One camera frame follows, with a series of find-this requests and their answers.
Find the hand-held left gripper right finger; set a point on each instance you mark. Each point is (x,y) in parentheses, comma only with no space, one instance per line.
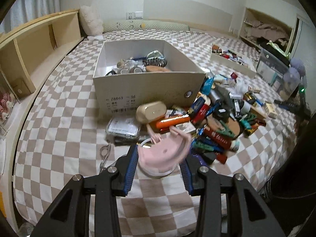
(185,175)

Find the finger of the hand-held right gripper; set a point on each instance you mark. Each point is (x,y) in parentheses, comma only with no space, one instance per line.
(288,106)

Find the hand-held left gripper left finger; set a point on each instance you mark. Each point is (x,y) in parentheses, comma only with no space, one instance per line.
(132,167)

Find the pile of assorted small clutter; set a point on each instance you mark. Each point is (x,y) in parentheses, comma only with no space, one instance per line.
(222,96)

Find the white cardboard box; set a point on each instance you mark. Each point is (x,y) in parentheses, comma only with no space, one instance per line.
(148,91)

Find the cream small block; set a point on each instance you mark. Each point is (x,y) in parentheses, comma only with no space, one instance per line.
(271,109)

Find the clear plastic blister packet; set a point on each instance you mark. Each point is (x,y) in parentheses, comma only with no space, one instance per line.
(123,127)

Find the clear plastic storage bin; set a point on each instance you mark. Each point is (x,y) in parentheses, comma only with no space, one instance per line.
(269,65)

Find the tan small carton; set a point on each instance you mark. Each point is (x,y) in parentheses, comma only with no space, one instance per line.
(184,127)

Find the red tube with white cap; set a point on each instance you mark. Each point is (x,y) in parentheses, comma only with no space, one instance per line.
(219,138)

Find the orange glossy tube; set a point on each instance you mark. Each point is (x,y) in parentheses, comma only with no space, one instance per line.
(172,123)

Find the round cork coaster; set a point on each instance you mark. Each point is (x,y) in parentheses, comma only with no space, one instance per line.
(234,127)

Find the beige oval case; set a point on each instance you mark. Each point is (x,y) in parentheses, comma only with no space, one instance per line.
(150,112)

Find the green soft thing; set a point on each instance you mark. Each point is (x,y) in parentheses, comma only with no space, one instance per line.
(277,47)

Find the green clothespin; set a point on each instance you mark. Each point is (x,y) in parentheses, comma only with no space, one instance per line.
(226,129)

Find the black cloth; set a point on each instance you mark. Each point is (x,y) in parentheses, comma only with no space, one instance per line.
(265,48)

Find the red flat pack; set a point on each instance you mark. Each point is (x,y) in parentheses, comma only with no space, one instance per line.
(201,113)

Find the shallow white box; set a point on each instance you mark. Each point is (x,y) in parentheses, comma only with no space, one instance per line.
(237,68)

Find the black round jar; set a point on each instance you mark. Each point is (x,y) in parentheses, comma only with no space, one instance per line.
(221,115)

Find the blue printed flat bar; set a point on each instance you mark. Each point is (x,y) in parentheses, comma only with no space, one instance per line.
(198,105)

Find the pile of beige clothes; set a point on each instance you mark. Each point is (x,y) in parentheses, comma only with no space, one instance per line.
(266,30)

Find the open wooden wardrobe shelf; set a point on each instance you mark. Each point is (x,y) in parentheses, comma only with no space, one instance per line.
(245,24)

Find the silver tape roll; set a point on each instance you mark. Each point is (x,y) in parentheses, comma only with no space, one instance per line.
(137,69)

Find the round wooden lid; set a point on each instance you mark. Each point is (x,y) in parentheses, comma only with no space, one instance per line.
(156,69)

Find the dark brown hair claw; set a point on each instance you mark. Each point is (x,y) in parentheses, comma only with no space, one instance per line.
(155,61)

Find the teal scrunchie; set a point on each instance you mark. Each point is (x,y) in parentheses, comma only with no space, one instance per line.
(155,54)

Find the small wooden box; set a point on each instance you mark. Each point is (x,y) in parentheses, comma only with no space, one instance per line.
(21,87)

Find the clear case with red doll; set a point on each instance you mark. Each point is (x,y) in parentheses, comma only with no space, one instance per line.
(6,106)

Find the wooden headboard shelf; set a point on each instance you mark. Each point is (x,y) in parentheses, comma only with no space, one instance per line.
(37,54)

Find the fluffy cream pillow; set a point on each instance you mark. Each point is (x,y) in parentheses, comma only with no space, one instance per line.
(91,22)

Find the pale curtain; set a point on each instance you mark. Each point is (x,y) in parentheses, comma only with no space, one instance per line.
(37,5)

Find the white wall socket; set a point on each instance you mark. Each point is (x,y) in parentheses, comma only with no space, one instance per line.
(130,16)

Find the white wall switch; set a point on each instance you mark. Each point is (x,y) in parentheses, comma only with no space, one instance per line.
(138,15)

